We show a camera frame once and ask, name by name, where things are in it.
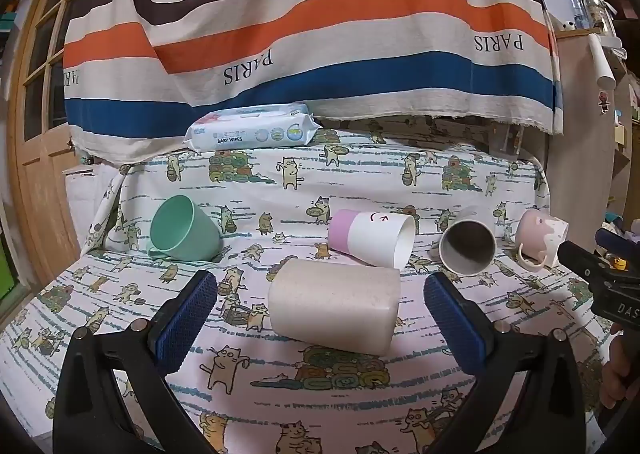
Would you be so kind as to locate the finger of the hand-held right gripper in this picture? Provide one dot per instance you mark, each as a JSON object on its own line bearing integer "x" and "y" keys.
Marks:
{"x": 580, "y": 259}
{"x": 616, "y": 241}

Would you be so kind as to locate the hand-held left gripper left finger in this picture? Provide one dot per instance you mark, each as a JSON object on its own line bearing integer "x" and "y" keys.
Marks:
{"x": 184, "y": 320}

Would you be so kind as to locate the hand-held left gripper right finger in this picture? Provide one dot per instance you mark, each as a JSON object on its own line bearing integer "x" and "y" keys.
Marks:
{"x": 452, "y": 321}

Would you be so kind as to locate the beige speckled cup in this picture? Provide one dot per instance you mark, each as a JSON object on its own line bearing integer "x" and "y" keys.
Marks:
{"x": 332, "y": 306}

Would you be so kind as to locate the grey cup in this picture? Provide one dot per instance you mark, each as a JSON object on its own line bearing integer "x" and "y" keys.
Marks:
{"x": 469, "y": 248}

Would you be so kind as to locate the green cup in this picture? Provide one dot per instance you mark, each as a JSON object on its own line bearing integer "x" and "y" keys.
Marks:
{"x": 192, "y": 234}

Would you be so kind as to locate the pink and white cup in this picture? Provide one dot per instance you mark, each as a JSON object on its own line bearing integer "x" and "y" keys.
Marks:
{"x": 370, "y": 236}

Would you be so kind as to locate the person's right hand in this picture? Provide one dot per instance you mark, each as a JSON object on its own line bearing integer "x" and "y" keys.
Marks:
{"x": 617, "y": 379}

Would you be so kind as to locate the wooden shelf unit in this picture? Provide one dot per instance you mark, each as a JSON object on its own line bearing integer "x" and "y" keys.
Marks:
{"x": 580, "y": 144}

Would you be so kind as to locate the red figure sticker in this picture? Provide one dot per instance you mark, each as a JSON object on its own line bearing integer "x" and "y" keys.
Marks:
{"x": 604, "y": 102}

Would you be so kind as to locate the cat printed blanket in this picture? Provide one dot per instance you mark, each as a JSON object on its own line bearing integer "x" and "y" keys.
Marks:
{"x": 350, "y": 184}

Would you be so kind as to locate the white paper roll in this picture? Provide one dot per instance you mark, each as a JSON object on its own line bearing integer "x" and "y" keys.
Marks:
{"x": 601, "y": 62}

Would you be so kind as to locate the baby wipes pack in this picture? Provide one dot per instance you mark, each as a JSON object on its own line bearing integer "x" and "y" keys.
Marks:
{"x": 250, "y": 129}

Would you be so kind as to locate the wooden door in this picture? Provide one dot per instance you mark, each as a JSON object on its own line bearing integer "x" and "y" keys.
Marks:
{"x": 42, "y": 149}

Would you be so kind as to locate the clear jar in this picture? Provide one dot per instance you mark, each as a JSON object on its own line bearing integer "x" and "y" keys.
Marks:
{"x": 597, "y": 12}

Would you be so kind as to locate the clear plastic bottle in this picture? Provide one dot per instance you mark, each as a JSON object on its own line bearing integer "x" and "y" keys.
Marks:
{"x": 572, "y": 2}

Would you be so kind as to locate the striped cloth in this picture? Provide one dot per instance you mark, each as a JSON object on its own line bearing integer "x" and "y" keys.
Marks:
{"x": 310, "y": 34}

